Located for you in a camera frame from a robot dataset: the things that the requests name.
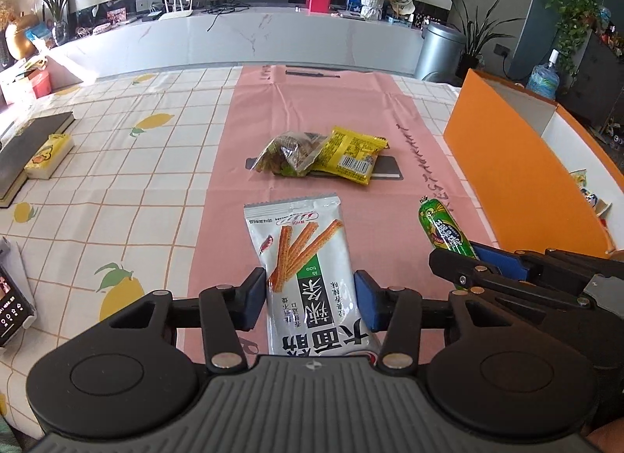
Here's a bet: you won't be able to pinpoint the grey metal trash bin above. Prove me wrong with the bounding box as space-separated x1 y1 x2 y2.
415 22 466 85

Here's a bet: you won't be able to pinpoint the dark hardcover book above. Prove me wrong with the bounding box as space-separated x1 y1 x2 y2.
0 111 75 208

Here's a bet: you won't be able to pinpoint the white spicy strip packet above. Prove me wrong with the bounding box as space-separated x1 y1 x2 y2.
243 193 380 358

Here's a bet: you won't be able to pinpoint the pale yellow chip bag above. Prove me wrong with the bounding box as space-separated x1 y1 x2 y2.
569 169 611 219

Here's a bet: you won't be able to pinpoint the blue water jug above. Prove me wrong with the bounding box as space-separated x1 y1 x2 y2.
526 49 560 100

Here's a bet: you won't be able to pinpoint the red box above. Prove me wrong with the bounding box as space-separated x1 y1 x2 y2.
306 0 331 14

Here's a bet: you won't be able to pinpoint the yellow snack packet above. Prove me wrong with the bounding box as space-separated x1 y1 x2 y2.
311 126 388 186

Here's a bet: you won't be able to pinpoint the left green potted plant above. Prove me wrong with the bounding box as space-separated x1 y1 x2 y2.
38 0 71 46

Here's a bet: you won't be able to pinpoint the golden vase dried flowers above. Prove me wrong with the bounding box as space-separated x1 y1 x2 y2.
1 0 39 60

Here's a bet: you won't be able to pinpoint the orange cardboard box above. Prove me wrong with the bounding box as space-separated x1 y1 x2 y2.
443 71 623 257

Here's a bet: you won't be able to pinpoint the white wifi router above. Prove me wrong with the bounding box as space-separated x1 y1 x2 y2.
159 0 193 20

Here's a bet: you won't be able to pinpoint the trailing ivy plant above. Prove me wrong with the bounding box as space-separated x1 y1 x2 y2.
544 0 600 77

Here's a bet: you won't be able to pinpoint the red storage bin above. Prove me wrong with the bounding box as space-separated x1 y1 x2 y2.
28 70 52 98

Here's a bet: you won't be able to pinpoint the white tv cabinet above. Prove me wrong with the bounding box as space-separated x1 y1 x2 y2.
49 7 423 79

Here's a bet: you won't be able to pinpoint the pink table mat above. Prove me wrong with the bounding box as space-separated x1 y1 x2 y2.
177 64 498 366

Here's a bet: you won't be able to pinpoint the yellow duck tissue pack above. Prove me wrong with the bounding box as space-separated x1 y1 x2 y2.
24 133 74 180

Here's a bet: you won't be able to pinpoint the clear green nut bag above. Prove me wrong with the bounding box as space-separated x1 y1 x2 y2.
252 131 328 177

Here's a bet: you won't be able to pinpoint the green sausage packet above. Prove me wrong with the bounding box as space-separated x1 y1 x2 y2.
418 196 478 260

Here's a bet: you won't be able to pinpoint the checked lemon tablecloth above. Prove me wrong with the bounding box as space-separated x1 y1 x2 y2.
1 65 496 438

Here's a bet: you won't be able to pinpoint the tall green potted plant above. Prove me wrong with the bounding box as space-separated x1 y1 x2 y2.
450 0 523 80

